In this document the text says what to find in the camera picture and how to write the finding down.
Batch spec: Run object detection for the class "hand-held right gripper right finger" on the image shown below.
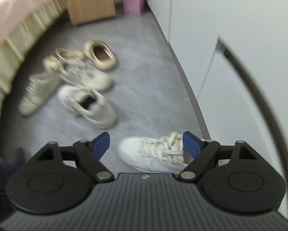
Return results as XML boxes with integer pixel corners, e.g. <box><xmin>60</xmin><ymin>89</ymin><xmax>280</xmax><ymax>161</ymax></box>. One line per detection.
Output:
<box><xmin>178</xmin><ymin>131</ymin><xmax>258</xmax><ymax>183</ymax></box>

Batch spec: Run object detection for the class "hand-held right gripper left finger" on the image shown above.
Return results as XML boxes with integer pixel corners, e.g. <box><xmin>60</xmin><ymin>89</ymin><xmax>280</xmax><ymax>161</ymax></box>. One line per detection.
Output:
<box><xmin>35</xmin><ymin>132</ymin><xmax>115</xmax><ymax>183</ymax></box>

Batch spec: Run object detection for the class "white chunky sneaker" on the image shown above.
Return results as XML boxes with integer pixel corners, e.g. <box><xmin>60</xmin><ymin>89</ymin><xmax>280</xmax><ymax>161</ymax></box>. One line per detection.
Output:
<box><xmin>119</xmin><ymin>131</ymin><xmax>189</xmax><ymax>174</ymax></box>
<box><xmin>58</xmin><ymin>85</ymin><xmax>118</xmax><ymax>129</ymax></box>

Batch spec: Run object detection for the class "cream sneaker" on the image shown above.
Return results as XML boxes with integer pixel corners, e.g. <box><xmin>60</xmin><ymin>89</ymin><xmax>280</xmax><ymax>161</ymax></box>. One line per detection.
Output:
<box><xmin>18</xmin><ymin>70</ymin><xmax>62</xmax><ymax>116</ymax></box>
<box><xmin>57</xmin><ymin>58</ymin><xmax>113</xmax><ymax>92</ymax></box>

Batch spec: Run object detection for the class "cream clog with charms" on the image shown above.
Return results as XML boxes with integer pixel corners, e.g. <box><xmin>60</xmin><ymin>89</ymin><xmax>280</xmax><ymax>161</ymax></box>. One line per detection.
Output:
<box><xmin>44</xmin><ymin>48</ymin><xmax>85</xmax><ymax>69</ymax></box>

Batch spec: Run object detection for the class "bed with cream skirt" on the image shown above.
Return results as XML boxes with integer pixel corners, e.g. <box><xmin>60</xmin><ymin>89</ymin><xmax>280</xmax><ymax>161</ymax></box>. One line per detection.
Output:
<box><xmin>0</xmin><ymin>0</ymin><xmax>68</xmax><ymax>156</ymax></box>

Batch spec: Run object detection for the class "wooden nightstand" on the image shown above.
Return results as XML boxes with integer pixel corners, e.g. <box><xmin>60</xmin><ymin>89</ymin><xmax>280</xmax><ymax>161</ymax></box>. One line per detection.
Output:
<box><xmin>59</xmin><ymin>0</ymin><xmax>117</xmax><ymax>26</ymax></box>

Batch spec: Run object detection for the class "pink quilt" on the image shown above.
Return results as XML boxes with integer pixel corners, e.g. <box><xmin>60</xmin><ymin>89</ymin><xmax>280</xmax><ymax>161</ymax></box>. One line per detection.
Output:
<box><xmin>0</xmin><ymin>0</ymin><xmax>64</xmax><ymax>56</ymax></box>

